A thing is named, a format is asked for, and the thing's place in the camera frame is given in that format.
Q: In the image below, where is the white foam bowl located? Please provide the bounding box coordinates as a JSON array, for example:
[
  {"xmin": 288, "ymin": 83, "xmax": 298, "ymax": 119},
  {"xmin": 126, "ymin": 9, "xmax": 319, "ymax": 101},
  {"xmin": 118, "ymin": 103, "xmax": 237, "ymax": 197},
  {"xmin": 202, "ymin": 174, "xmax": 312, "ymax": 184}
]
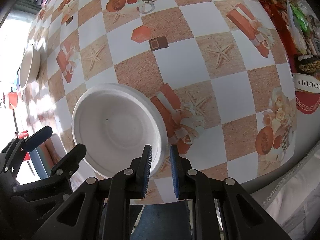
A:
[{"xmin": 19, "ymin": 44, "xmax": 41, "ymax": 90}]

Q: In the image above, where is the blue jeans leg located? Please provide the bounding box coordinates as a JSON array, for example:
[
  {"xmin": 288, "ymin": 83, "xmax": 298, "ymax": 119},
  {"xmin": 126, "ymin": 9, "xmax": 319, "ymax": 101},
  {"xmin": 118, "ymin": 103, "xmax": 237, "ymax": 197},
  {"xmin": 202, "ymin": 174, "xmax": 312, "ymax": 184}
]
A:
[{"xmin": 130, "ymin": 201, "xmax": 192, "ymax": 240}]

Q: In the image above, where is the white cushion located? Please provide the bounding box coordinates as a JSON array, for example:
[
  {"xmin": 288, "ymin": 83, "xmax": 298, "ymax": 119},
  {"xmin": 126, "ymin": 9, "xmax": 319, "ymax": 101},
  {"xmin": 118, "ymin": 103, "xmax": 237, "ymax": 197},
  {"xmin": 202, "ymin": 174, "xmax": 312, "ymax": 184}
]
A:
[{"xmin": 251, "ymin": 144, "xmax": 319, "ymax": 239}]

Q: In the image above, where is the white foam plate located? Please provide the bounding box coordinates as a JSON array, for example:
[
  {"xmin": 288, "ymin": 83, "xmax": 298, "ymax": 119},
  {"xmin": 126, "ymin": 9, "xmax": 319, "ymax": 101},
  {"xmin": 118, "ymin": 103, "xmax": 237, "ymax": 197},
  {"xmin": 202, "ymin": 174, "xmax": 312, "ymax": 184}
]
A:
[{"xmin": 72, "ymin": 83, "xmax": 168, "ymax": 178}]

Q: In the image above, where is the red white package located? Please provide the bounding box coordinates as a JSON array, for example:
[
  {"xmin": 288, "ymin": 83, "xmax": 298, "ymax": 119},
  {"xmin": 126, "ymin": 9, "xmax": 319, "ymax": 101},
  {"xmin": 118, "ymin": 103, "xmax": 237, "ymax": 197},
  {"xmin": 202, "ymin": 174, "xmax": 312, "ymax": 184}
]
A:
[{"xmin": 292, "ymin": 73, "xmax": 319, "ymax": 114}]

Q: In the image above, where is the checkered patterned tablecloth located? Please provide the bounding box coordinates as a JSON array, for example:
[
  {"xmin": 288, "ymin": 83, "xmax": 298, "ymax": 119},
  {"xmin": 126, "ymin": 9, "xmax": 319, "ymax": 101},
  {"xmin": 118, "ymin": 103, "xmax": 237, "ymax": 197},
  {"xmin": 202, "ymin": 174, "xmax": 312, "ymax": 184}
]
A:
[{"xmin": 23, "ymin": 0, "xmax": 298, "ymax": 204}]

